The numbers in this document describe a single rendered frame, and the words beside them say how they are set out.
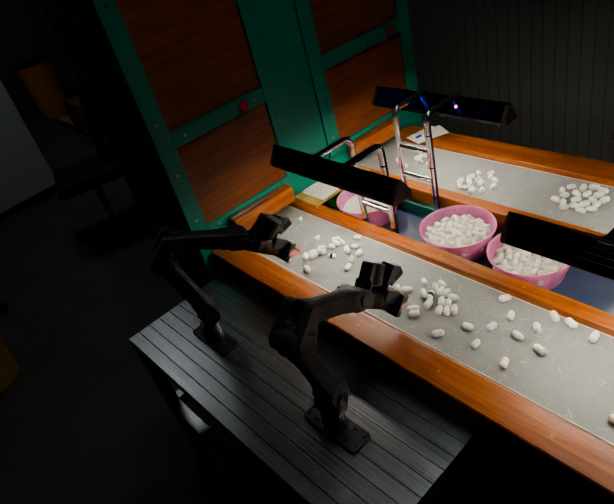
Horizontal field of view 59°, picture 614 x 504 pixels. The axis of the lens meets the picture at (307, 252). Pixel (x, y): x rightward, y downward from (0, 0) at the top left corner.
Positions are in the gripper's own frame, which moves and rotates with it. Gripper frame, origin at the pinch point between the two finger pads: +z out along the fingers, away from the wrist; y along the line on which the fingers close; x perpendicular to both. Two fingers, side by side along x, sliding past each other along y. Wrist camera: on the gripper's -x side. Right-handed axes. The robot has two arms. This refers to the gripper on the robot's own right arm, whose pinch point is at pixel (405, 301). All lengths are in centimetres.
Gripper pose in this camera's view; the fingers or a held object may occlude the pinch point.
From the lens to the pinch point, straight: 163.6
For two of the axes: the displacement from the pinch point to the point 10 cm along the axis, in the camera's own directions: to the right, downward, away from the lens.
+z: 7.1, 1.2, 6.9
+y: -6.3, -3.1, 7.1
